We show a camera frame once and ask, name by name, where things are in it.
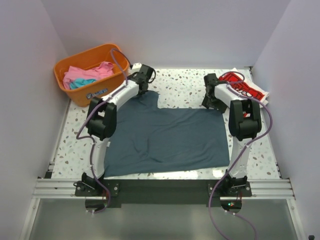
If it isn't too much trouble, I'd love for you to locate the slate blue t shirt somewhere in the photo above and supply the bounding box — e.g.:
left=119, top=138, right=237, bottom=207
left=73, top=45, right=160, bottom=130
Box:
left=104, top=91, right=230, bottom=177

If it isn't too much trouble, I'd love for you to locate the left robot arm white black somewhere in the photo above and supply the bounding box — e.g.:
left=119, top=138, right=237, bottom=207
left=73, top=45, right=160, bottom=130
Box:
left=81, top=64, right=156, bottom=196

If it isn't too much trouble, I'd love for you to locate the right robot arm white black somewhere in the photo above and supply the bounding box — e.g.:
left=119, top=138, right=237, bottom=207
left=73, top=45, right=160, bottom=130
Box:
left=202, top=71, right=262, bottom=197

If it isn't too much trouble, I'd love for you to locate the red white folded t shirt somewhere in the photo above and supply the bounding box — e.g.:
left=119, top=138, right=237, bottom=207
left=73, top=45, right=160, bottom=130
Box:
left=213, top=68, right=270, bottom=109

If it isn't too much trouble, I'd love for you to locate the pink t shirt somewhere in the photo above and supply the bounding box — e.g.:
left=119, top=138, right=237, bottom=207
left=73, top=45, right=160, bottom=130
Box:
left=62, top=61, right=114, bottom=90

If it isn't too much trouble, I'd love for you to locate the orange plastic basket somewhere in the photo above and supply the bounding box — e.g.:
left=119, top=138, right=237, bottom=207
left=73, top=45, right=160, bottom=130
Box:
left=53, top=43, right=131, bottom=107

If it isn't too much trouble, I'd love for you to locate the turquoise t shirt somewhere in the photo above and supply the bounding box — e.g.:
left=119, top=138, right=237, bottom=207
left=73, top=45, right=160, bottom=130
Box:
left=69, top=78, right=97, bottom=90

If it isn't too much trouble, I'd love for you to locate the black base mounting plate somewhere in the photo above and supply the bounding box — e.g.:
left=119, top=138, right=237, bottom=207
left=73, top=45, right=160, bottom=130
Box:
left=73, top=178, right=252, bottom=210

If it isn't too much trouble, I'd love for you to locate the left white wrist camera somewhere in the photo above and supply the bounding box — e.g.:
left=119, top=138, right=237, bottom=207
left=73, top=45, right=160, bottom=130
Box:
left=130, top=63, right=142, bottom=72

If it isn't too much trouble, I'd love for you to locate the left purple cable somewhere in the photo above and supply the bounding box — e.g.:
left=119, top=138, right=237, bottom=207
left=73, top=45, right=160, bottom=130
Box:
left=75, top=48, right=133, bottom=213

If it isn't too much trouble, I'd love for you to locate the aluminium frame rail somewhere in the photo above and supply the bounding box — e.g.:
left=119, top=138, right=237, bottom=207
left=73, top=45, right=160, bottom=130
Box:
left=32, top=178, right=295, bottom=200

